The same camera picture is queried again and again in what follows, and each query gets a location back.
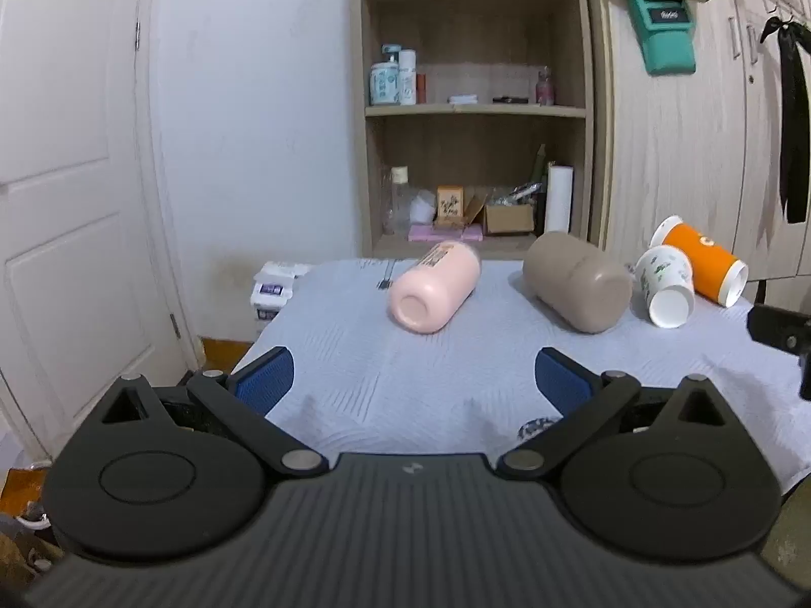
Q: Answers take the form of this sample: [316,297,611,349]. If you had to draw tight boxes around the pink tumbler cup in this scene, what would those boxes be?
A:
[389,240,481,335]

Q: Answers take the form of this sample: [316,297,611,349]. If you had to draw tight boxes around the orange paper cup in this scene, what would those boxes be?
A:
[650,215,749,308]

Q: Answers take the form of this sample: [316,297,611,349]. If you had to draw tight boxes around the taupe tumbler cup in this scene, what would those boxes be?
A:
[523,231,634,335]

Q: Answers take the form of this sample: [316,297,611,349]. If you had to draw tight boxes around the white floral paper cup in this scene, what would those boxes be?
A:
[635,244,695,329]

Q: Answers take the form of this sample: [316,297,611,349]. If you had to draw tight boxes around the white tissue pack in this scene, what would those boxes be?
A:
[250,261,312,323]

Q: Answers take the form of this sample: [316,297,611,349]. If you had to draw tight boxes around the light blue quilted cloth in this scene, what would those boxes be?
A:
[249,259,809,488]

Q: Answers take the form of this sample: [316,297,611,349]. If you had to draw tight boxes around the white door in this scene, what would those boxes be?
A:
[2,0,195,460]

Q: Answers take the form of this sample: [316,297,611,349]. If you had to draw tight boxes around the wooden wardrobe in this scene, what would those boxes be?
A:
[588,0,809,312]

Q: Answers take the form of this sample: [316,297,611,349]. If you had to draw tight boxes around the small cardboard box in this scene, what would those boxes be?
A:
[465,195,535,236]

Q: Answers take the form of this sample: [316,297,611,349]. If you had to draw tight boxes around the pink flat box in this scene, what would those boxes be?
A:
[407,224,484,243]

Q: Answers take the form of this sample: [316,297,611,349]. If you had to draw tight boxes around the white paper towel roll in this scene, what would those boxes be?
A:
[544,165,573,232]

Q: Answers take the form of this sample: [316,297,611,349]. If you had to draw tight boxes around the clear bottle cream cap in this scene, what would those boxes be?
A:
[384,166,411,235]

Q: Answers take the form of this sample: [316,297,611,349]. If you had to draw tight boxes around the orange printed carton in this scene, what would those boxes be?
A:
[434,185,465,229]

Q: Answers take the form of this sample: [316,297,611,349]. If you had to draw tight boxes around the black hanging ribbon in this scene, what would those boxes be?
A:
[760,17,809,224]

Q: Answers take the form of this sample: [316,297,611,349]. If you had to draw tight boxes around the small pink bottle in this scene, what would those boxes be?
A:
[535,66,556,107]

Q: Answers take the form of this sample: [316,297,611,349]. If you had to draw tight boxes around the teal fabric pouch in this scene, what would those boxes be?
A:
[628,0,697,77]

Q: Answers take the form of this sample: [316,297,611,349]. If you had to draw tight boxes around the wooden shelf unit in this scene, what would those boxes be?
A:
[351,0,595,258]

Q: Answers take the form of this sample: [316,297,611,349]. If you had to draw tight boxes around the white teal jar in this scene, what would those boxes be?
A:
[368,44,401,106]

